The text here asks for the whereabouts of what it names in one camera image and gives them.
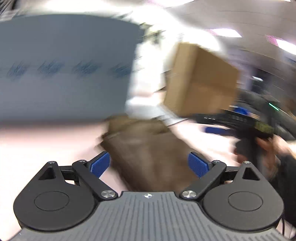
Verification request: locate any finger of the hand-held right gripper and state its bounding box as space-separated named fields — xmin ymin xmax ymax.
xmin=204 ymin=126 xmax=233 ymax=137

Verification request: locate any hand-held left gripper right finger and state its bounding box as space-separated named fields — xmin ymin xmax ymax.
xmin=179 ymin=152 xmax=260 ymax=200

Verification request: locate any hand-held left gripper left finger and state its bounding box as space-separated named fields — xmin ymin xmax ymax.
xmin=38 ymin=151 xmax=118 ymax=202

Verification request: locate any brown garment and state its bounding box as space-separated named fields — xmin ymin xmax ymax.
xmin=100 ymin=115 xmax=197 ymax=193

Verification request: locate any person's right forearm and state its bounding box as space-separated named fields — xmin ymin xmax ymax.
xmin=273 ymin=152 xmax=296 ymax=223

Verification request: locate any person's right hand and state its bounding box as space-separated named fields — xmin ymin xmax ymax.
xmin=255 ymin=135 xmax=296 ymax=178

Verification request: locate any brown cardboard box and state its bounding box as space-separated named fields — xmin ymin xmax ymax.
xmin=162 ymin=42 xmax=240 ymax=118

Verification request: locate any ceiling light panel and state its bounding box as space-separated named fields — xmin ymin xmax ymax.
xmin=209 ymin=28 xmax=243 ymax=38
xmin=275 ymin=38 xmax=296 ymax=49

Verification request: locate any large light blue carton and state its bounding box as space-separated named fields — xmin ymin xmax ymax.
xmin=0 ymin=14 xmax=146 ymax=124

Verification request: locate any green plant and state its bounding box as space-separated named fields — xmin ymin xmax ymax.
xmin=142 ymin=23 xmax=166 ymax=45

